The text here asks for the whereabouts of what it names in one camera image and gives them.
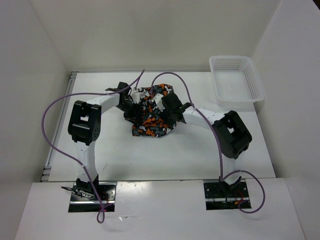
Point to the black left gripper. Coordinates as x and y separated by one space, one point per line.
135 116

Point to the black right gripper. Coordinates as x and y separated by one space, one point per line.
169 121

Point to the orange black camouflage shorts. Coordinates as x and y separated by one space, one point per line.
150 123

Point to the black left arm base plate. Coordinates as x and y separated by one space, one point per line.
83 202

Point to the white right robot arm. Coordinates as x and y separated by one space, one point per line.
230 132

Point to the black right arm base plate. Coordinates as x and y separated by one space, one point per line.
217 199

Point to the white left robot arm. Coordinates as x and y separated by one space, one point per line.
85 128

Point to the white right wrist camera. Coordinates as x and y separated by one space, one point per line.
157 99

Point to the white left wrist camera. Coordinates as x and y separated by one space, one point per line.
137 95

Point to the aluminium table edge rail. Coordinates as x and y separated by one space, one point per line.
47 167

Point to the white perforated plastic basket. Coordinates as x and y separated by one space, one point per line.
236 80

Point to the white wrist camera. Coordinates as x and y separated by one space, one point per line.
157 99
137 95

